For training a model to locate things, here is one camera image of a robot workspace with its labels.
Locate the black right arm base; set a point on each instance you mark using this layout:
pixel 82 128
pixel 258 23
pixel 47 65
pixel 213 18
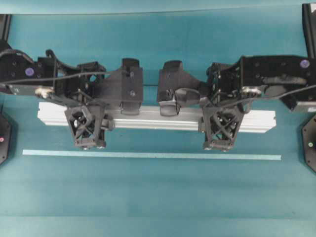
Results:
pixel 309 143

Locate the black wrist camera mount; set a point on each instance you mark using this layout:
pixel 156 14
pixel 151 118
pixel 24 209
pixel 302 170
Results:
pixel 88 124
pixel 221 123

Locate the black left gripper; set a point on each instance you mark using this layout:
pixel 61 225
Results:
pixel 123 86

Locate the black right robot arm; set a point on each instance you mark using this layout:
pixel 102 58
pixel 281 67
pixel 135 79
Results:
pixel 289 78

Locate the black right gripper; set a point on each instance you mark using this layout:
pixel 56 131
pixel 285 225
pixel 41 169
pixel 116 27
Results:
pixel 178 87

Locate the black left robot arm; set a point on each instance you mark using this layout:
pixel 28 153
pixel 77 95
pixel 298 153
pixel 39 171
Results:
pixel 47 78

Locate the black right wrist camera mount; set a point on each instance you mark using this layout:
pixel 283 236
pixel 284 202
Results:
pixel 221 123

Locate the black frame post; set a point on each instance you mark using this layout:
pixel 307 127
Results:
pixel 5 20
pixel 309 27

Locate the light blue tape strip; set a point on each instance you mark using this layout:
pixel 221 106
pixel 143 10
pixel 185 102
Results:
pixel 148 155

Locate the silver aluminium extrusion rail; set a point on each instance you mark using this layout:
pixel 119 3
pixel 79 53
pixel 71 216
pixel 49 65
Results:
pixel 256 121

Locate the black right frame post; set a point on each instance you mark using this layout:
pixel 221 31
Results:
pixel 309 27

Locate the teal table cloth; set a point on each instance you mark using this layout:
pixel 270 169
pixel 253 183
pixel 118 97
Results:
pixel 48 196

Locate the black left frame post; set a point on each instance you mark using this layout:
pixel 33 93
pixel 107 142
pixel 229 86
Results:
pixel 5 20

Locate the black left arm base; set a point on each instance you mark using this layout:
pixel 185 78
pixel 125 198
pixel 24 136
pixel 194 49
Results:
pixel 5 135

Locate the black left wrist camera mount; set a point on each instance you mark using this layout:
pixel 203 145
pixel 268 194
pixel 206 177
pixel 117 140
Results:
pixel 88 124

